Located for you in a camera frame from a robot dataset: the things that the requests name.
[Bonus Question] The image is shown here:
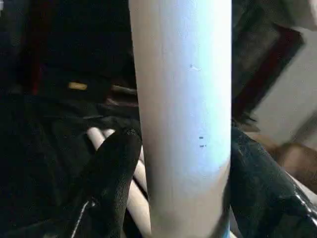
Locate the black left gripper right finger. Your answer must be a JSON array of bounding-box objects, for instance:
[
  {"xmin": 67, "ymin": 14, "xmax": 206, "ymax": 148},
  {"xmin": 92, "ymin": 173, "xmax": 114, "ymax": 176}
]
[{"xmin": 228, "ymin": 125, "xmax": 317, "ymax": 238}]

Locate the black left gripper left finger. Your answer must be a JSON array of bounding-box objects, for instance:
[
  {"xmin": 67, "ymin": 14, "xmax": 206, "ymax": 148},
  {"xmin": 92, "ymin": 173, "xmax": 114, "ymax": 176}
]
[{"xmin": 66, "ymin": 125, "xmax": 144, "ymax": 238}]

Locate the black work mat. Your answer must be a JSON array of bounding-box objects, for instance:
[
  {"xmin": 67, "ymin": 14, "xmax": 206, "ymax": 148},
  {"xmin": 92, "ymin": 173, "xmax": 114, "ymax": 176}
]
[{"xmin": 0, "ymin": 93, "xmax": 143, "ymax": 238}]

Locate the small yellow label tag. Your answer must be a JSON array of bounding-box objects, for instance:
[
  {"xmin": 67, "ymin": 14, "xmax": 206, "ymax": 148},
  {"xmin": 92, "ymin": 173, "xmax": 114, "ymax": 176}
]
[{"xmin": 68, "ymin": 82, "xmax": 88, "ymax": 91}]

